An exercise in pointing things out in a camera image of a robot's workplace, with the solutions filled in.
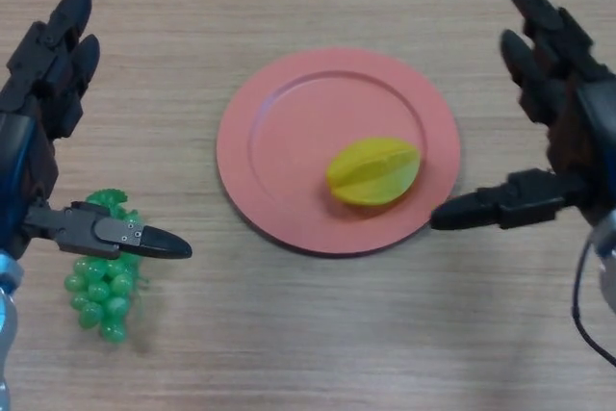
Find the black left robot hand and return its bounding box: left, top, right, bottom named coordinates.
left=0, top=0, right=193, bottom=261

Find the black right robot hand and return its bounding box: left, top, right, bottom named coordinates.
left=429, top=0, right=616, bottom=233

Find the yellow starfruit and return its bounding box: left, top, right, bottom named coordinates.
left=325, top=138, right=422, bottom=207

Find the pink round plate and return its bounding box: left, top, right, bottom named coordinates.
left=216, top=47, right=461, bottom=258

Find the green grape bunch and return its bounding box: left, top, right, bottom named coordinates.
left=64, top=188, right=148, bottom=344

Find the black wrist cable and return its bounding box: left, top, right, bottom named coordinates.
left=571, top=237, right=616, bottom=367

